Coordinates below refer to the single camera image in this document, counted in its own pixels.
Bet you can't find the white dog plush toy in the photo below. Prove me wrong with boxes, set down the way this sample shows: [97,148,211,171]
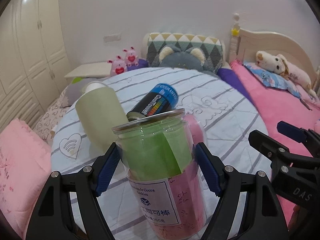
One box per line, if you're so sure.
[255,50,317,99]

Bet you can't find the pink plastic cup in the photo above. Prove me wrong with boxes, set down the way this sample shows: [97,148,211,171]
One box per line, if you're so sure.
[183,114,207,151]

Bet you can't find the white bedside table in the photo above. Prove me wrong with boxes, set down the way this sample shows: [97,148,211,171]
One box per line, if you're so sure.
[65,62,111,79]

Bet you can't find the pink pig plush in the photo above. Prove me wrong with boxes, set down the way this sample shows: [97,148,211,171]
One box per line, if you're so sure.
[123,46,139,67]
[107,55,127,76]

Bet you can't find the olive green cup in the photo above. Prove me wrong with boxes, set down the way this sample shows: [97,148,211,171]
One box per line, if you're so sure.
[75,86,128,153]

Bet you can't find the white paper cup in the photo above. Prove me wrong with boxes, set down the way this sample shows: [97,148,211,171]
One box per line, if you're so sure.
[85,81,106,94]

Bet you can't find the purple bed sheet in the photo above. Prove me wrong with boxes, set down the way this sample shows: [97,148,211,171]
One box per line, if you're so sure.
[127,59,253,103]

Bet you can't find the front pink pig plush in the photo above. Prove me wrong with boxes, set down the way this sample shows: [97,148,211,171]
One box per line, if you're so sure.
[107,55,127,76]

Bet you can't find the black blue towel can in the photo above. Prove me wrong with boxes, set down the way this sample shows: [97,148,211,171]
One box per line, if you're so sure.
[126,83,178,121]

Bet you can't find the white wall socket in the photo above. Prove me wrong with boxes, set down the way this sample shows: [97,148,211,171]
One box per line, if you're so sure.
[103,34,121,43]

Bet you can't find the blue cartoon pillow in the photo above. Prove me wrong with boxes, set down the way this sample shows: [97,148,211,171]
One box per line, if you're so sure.
[243,61,301,99]

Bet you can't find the cream wardrobe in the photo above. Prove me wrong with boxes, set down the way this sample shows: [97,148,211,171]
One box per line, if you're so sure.
[1,0,71,129]

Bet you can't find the pink embroidered quilt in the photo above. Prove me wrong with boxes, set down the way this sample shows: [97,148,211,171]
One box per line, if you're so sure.
[1,119,51,239]

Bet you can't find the back pink pig plush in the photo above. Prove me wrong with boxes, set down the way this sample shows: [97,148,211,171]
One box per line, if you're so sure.
[123,46,139,67]

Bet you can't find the cream wooden bed headboard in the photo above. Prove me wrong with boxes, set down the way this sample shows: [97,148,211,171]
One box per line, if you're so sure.
[227,13,319,93]

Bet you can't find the diamond pattern headboard cushion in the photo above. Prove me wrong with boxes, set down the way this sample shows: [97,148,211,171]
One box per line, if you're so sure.
[142,33,226,73]

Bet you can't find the clear jar green pink contents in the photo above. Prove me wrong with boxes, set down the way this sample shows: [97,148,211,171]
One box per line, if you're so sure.
[112,108,206,239]

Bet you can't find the striped white quilt tablecloth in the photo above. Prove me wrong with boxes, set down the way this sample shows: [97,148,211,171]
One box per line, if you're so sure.
[51,68,271,239]

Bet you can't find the heart pattern blanket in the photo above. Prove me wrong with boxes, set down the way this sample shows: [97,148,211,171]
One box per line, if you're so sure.
[33,88,69,146]

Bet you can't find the grey bear cushion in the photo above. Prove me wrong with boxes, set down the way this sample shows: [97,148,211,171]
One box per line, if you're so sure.
[156,45,216,75]

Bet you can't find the pink bedspread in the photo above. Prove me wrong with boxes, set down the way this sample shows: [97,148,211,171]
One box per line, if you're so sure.
[229,60,320,227]

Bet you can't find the grey flower pillow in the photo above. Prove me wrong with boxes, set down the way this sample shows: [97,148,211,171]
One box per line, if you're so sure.
[61,78,107,107]

